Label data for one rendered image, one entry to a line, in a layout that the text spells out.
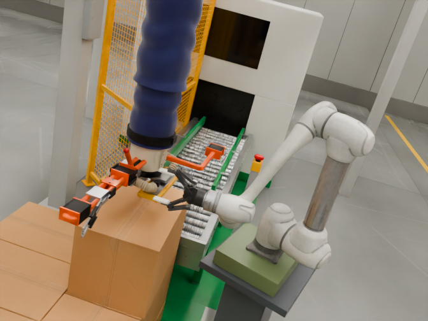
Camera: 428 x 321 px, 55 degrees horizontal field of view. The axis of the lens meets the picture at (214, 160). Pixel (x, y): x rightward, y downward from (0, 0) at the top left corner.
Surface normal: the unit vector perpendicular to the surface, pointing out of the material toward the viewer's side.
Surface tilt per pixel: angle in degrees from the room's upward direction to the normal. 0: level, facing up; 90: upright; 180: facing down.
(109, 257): 90
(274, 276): 2
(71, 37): 90
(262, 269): 2
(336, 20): 90
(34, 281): 0
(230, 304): 90
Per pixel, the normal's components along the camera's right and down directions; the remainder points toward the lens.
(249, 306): -0.50, 0.24
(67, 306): 0.23, -0.89
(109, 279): -0.18, 0.36
